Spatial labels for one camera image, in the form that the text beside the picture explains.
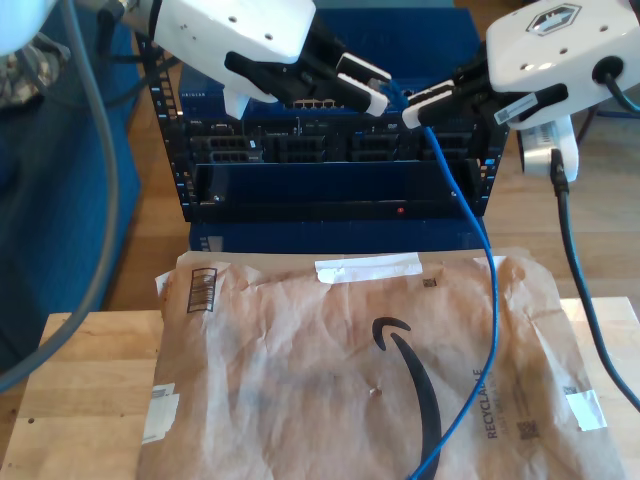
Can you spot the brown paper mailer envelope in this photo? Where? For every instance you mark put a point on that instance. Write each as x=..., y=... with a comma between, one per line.
x=300, y=425

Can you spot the dark metal chair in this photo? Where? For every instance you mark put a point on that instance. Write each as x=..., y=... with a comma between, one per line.
x=589, y=125

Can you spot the blue sofa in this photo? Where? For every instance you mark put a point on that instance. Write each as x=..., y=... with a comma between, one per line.
x=50, y=225

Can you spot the black rack server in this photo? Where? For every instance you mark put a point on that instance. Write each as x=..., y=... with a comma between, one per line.
x=340, y=132

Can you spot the black rack frame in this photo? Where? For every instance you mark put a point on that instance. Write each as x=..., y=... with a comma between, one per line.
x=172, y=150

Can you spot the blue network switch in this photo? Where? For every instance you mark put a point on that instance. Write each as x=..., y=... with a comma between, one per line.
x=425, y=40

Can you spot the black rack tray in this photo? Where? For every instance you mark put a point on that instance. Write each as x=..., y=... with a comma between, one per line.
x=325, y=210

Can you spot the camouflage cloth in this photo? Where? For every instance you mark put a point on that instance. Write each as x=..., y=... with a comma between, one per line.
x=20, y=85

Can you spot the blue box under rack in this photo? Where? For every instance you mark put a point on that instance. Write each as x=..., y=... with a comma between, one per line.
x=325, y=235

